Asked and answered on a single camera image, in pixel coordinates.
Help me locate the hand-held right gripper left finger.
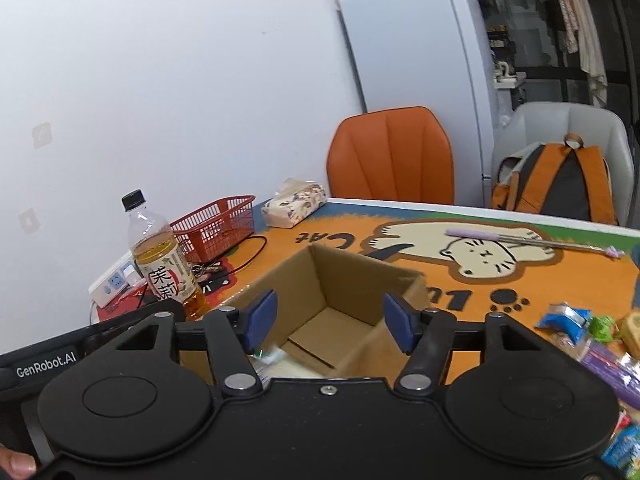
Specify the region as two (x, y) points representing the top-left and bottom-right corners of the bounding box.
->
(102, 289), (279, 395)

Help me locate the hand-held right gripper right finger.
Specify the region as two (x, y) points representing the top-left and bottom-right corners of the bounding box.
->
(382, 291), (551, 394)

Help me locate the brown cardboard box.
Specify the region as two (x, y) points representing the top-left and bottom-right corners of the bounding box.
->
(178, 244), (438, 386)

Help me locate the person's left hand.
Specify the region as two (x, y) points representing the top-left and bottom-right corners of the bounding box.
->
(0, 442), (37, 480)

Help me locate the white and green snack packet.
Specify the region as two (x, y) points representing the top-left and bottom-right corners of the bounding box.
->
(252, 347), (288, 378)

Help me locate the white power strip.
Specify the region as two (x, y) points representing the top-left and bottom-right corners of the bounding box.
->
(89, 255), (146, 309)

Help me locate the red plastic basket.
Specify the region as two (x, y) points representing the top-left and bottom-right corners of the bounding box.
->
(170, 195), (257, 264)

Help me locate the floral tissue box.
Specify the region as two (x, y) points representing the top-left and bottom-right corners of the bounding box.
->
(261, 178), (328, 230)

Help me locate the purple pen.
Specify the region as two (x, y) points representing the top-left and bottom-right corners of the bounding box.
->
(445, 228), (625, 259)

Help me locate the tea bottle with black cap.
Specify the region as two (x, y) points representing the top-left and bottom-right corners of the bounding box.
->
(121, 189), (207, 322)

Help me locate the blue snack packet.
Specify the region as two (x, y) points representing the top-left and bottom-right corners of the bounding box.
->
(537, 302), (593, 343)

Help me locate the orange chair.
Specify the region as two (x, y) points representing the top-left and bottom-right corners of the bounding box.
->
(326, 106), (456, 206)

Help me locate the purple snack packet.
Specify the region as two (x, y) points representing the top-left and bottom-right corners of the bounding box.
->
(577, 342), (640, 401)

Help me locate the orange and grey backpack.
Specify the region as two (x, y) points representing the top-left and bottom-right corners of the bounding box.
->
(491, 133), (619, 226)

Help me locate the grey chair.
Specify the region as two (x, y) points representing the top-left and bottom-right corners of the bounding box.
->
(491, 101), (630, 226)

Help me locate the teal snack packet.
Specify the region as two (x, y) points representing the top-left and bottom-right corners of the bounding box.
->
(601, 412), (640, 471)

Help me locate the white refrigerator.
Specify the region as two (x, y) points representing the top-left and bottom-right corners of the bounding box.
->
(336, 0), (496, 208)

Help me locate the white hanging garment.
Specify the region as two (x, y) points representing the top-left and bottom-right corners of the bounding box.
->
(565, 0), (608, 108)

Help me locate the patterned hanging garment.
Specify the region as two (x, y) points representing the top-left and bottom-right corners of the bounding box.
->
(545, 0), (581, 53)

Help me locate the black cable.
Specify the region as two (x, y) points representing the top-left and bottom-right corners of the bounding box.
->
(200, 232), (269, 281)

